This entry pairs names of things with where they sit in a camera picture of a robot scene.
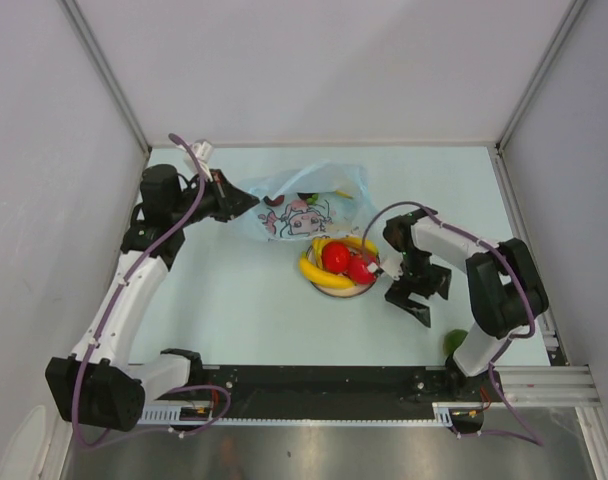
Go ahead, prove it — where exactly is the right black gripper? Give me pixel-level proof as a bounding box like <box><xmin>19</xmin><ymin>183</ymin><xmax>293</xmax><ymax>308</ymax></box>
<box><xmin>385</xmin><ymin>248</ymin><xmax>452</xmax><ymax>328</ymax></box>

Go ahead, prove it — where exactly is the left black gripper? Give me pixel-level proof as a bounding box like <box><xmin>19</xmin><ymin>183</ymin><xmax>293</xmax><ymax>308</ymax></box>
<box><xmin>170</xmin><ymin>169</ymin><xmax>259</xmax><ymax>228</ymax></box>

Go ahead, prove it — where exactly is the red fake pepper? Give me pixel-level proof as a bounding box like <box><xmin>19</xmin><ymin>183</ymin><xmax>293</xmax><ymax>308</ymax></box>
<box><xmin>346</xmin><ymin>255</ymin><xmax>376</xmax><ymax>285</ymax></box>

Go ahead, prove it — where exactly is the red fake apple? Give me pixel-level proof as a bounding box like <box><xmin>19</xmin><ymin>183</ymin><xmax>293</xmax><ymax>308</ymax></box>
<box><xmin>321</xmin><ymin>241</ymin><xmax>351</xmax><ymax>274</ymax></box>

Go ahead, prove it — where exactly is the light blue plastic bag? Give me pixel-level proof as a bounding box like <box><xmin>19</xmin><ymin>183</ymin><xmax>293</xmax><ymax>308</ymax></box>
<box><xmin>233</xmin><ymin>162</ymin><xmax>376</xmax><ymax>241</ymax></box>

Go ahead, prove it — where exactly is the yellow fake banana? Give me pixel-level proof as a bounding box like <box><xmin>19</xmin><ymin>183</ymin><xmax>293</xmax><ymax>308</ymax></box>
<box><xmin>298</xmin><ymin>252</ymin><xmax>355</xmax><ymax>290</ymax></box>

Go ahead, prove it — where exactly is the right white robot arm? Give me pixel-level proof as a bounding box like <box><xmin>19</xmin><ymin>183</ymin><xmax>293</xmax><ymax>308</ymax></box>
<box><xmin>383</xmin><ymin>209</ymin><xmax>549</xmax><ymax>401</ymax></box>

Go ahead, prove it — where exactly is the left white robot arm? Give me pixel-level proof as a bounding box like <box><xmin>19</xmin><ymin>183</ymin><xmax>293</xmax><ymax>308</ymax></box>
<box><xmin>45</xmin><ymin>164</ymin><xmax>260</xmax><ymax>432</ymax></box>

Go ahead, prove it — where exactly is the dark brown fake fruit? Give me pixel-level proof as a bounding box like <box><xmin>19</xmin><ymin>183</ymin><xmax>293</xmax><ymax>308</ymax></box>
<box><xmin>263</xmin><ymin>195</ymin><xmax>285</xmax><ymax>207</ymax></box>

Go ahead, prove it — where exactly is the white plate with red characters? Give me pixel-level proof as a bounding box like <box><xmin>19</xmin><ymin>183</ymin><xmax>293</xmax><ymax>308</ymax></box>
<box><xmin>298</xmin><ymin>247</ymin><xmax>375</xmax><ymax>298</ymax></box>

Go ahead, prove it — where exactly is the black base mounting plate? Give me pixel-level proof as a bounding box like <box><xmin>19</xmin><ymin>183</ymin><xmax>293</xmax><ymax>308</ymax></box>
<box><xmin>148</xmin><ymin>363</ymin><xmax>505</xmax><ymax>421</ymax></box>

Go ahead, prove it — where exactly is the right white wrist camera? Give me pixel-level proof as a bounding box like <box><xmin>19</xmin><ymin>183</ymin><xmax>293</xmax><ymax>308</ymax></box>
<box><xmin>367</xmin><ymin>257</ymin><xmax>403</xmax><ymax>281</ymax></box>

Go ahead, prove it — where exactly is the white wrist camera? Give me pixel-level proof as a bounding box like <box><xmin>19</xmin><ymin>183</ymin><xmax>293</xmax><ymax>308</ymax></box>
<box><xmin>184</xmin><ymin>140</ymin><xmax>214</xmax><ymax>173</ymax></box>
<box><xmin>367</xmin><ymin>257</ymin><xmax>403</xmax><ymax>281</ymax></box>

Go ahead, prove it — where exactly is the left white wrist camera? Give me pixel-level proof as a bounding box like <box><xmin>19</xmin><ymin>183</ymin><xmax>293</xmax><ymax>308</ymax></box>
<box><xmin>184</xmin><ymin>140</ymin><xmax>214</xmax><ymax>173</ymax></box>

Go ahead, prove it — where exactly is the aluminium frame right rail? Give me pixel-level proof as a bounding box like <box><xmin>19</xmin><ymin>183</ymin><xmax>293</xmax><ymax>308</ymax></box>
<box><xmin>492</xmin><ymin>144</ymin><xmax>565</xmax><ymax>366</ymax></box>

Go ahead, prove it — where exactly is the aluminium frame rail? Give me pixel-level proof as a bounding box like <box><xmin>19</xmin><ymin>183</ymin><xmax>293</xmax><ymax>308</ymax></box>
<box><xmin>492</xmin><ymin>144</ymin><xmax>565</xmax><ymax>366</ymax></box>
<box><xmin>56</xmin><ymin>364</ymin><xmax>600</xmax><ymax>404</ymax></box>

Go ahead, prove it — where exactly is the aluminium frame front rail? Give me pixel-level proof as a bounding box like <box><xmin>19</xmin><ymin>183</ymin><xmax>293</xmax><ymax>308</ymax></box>
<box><xmin>56</xmin><ymin>364</ymin><xmax>600</xmax><ymax>404</ymax></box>

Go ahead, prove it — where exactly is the white slotted cable duct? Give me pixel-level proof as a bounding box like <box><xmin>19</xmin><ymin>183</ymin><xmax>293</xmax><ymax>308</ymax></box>
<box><xmin>133</xmin><ymin>400</ymin><xmax>460</xmax><ymax>426</ymax></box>

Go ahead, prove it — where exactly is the left aluminium corner post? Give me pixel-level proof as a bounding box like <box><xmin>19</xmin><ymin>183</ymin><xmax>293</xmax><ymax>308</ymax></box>
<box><xmin>56</xmin><ymin>0</ymin><xmax>152</xmax><ymax>159</ymax></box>

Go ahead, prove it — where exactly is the aluminium corner post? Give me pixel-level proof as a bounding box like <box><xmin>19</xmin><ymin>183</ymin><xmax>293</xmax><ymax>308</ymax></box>
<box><xmin>56</xmin><ymin>0</ymin><xmax>152</xmax><ymax>159</ymax></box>
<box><xmin>495</xmin><ymin>0</ymin><xmax>589</xmax><ymax>153</ymax></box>

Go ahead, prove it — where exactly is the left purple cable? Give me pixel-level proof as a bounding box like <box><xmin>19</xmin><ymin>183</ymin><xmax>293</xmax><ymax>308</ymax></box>
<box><xmin>71</xmin><ymin>132</ymin><xmax>232</xmax><ymax>451</ymax></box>

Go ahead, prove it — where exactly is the right aluminium corner post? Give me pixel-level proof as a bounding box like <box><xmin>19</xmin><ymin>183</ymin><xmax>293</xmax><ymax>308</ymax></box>
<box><xmin>495</xmin><ymin>0</ymin><xmax>589</xmax><ymax>153</ymax></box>

